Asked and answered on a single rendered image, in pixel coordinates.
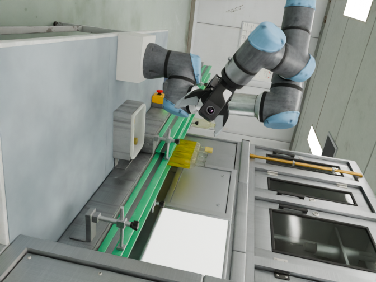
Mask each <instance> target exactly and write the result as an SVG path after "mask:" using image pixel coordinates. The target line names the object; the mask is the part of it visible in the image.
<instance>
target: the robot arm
mask: <svg viewBox="0 0 376 282"><path fill-rule="evenodd" d="M315 6H316V0H286V4H285V6H284V14H283V21H282V24H281V29H280V28H279V27H277V26H276V25H275V24H274V23H272V22H268V21H264V22H262V23H260V24H259V25H258V26H257V27H256V28H255V29H254V30H253V31H252V32H251V33H250V34H249V36H248V38H247V39H246V40H245V41H244V43H243V44H242V45H241V46H240V47H239V49H238V50H237V51H236V52H235V54H234V55H233V56H232V57H228V60H229V61H228V62H227V64H226V65H225V67H224V68H223V69H222V71H221V75H222V77H220V76H218V75H217V74H216V75H215V76H214V77H213V79H212V80H211V81H210V82H209V83H208V85H207V86H206V88H205V89H201V88H199V87H198V86H196V84H199V83H200V78H201V58H200V56H198V55H195V54H191V53H183V52H179V51H173V50H167V49H165V48H163V47H161V46H159V45H157V44H155V43H149V44H148V45H147V47H146V49H145V52H144V57H143V76H144V78H146V79H156V78H168V82H167V87H166V91H165V94H164V98H163V105H162V107H163V109H164V110H165V111H167V112H169V113H171V114H173V115H176V116H179V117H182V118H188V117H189V114H196V113H197V112H198V114H199V115H200V116H201V117H203V118H204V119H205V120H207V121H208V122H212V121H213V120H214V121H215V127H214V129H215V132H214V136H215V137H216V136H218V135H219V134H220V132H221V131H222V129H223V127H224V126H225V124H226V122H227V120H228V117H229V115H238V116H248V117H253V118H257V119H258V121H259V122H262V123H264V126H265V127H267V128H272V129H289V128H292V127H294V126H295V125H296V124H297V122H298V117H299V115H300V112H299V111H300V105H301V100H302V94H303V88H304V81H306V80H307V79H308V78H309V77H310V76H311V75H312V74H313V72H314V70H315V67H316V62H315V59H314V57H312V56H311V55H310V54H308V47H309V41H310V36H311V30H312V23H313V17H314V11H315V10H316V8H315ZM262 68H265V69H267V70H269V71H271V72H274V76H273V79H272V83H271V87H270V91H263V92H262V93H261V94H259V95H253V94H246V93H235V90H236V89H238V90H239V89H241V88H242V87H243V86H244V85H246V84H247V83H248V82H249V81H250V80H251V79H252V78H253V77H254V76H255V75H256V74H257V73H258V72H259V71H260V70H261V69H262ZM217 77H218V78H217ZM219 78H220V79H219Z"/></svg>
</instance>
